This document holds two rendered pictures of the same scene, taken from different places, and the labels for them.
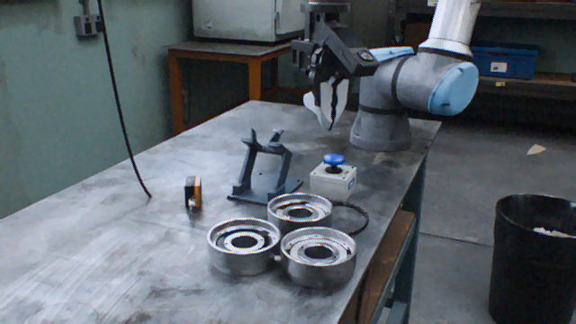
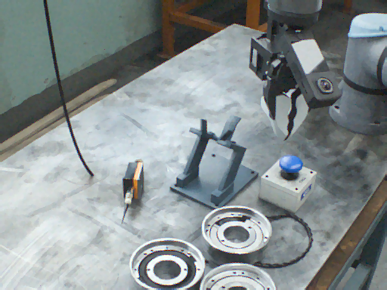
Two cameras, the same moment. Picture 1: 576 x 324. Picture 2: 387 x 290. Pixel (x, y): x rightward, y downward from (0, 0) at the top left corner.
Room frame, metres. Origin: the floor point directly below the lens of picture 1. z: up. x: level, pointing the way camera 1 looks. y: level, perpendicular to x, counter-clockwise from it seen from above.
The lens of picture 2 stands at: (0.10, -0.08, 1.43)
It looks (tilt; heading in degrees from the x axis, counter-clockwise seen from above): 37 degrees down; 12
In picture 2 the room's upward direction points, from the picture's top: 1 degrees clockwise
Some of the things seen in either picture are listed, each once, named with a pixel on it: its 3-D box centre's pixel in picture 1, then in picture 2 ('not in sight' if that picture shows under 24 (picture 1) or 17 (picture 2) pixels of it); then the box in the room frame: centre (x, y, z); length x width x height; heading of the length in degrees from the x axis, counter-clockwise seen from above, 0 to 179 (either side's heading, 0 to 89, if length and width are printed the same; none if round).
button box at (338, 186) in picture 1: (334, 179); (289, 182); (0.90, -0.09, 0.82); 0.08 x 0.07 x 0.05; 157
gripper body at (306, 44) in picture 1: (323, 40); (286, 44); (0.87, -0.06, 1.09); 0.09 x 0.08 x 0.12; 36
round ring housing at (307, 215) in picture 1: (300, 217); (236, 238); (0.74, -0.02, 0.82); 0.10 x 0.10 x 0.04
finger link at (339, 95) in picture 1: (329, 101); (289, 106); (0.88, -0.07, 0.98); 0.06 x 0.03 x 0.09; 36
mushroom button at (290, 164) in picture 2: (333, 167); (289, 171); (0.89, -0.09, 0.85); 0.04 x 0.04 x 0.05
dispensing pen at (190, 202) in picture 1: (191, 197); (129, 189); (0.82, 0.17, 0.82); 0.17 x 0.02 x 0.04; 7
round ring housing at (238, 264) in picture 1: (244, 247); (167, 273); (0.65, 0.06, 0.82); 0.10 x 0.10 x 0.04
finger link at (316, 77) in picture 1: (321, 80); (278, 91); (0.84, -0.06, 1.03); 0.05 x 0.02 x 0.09; 126
